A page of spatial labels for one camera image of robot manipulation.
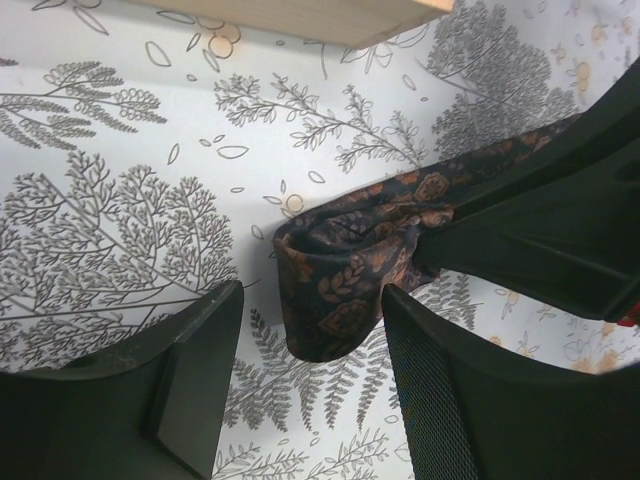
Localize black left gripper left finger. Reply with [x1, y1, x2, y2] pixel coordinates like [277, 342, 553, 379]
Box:
[1, 281, 244, 479]

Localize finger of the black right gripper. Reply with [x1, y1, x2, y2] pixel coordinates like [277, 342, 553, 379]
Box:
[454, 61, 639, 220]
[417, 164, 639, 323]

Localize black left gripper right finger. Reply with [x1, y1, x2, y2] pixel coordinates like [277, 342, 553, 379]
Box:
[382, 285, 639, 479]

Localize brown paisley patterned tie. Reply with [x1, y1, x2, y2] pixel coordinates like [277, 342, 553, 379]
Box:
[273, 115, 578, 363]

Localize wooden compartment tray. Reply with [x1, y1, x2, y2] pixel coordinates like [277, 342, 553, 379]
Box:
[146, 0, 454, 49]

